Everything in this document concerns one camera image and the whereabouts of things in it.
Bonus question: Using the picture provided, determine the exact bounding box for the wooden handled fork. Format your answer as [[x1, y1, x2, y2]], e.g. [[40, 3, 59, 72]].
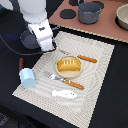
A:
[[43, 71, 84, 90]]

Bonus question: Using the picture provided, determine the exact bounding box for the wooden handled knife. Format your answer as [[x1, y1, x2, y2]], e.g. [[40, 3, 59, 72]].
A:
[[58, 49, 97, 63]]

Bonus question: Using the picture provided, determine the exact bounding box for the red toy sausage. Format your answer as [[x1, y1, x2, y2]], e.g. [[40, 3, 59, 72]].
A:
[[19, 58, 24, 72]]

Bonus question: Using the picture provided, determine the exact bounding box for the black stove burner disc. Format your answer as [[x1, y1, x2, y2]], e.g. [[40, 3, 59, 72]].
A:
[[60, 9, 76, 19]]

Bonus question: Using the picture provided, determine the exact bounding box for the white toy fish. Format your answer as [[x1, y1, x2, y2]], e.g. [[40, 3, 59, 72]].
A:
[[52, 90, 77, 99]]

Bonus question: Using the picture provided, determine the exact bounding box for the tan round plate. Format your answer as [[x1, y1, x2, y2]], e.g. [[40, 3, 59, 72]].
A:
[[55, 55, 82, 78]]

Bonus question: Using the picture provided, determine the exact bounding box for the cream bowl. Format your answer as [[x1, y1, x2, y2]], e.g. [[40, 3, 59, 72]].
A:
[[116, 4, 128, 30]]

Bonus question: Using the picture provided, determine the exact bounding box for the yellow bread loaf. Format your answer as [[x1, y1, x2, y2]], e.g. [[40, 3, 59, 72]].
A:
[[57, 59, 81, 71]]

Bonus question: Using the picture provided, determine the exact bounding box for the large grey pot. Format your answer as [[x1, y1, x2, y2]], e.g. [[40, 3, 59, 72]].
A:
[[78, 2, 102, 24]]

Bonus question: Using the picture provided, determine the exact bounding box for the light blue milk carton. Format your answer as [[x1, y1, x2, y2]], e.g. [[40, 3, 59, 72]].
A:
[[19, 68, 37, 89]]

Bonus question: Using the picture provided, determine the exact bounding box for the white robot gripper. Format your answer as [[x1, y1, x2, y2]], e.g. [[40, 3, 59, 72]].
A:
[[28, 20, 53, 52]]

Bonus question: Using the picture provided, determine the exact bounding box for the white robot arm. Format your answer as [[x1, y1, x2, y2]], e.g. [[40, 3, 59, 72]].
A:
[[18, 0, 55, 52]]

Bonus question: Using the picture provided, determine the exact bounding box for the beige woven placemat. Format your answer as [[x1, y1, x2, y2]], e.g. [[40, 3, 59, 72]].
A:
[[13, 31, 114, 128]]

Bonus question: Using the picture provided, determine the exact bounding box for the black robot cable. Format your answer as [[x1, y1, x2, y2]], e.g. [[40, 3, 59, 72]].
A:
[[0, 24, 61, 57]]

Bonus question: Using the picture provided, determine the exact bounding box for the small grey saucepan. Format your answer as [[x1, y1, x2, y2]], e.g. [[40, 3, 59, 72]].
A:
[[20, 30, 39, 49]]

